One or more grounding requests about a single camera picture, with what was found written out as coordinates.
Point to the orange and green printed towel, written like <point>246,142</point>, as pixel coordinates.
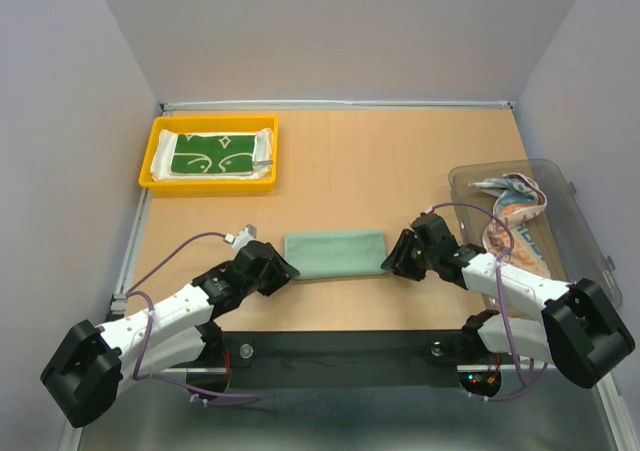
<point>518,200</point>

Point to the aluminium frame rail front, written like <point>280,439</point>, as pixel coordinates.
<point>500,366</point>

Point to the yellow plastic tray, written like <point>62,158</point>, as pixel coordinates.
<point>204,124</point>

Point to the white terry towel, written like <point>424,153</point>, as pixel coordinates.
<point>262,160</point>

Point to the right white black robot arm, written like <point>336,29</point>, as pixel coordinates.
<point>571,326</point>

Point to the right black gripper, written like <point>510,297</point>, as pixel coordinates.
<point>398,258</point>

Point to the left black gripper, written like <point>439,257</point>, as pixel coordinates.
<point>281,272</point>

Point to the light teal towel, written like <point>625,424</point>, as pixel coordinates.
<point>336,254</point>

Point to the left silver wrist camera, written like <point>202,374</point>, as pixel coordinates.
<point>246,235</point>

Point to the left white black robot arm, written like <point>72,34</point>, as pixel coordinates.
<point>94,364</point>

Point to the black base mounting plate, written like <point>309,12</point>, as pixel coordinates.
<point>340,359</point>

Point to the aluminium rail back edge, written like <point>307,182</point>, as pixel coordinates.
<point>328,104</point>

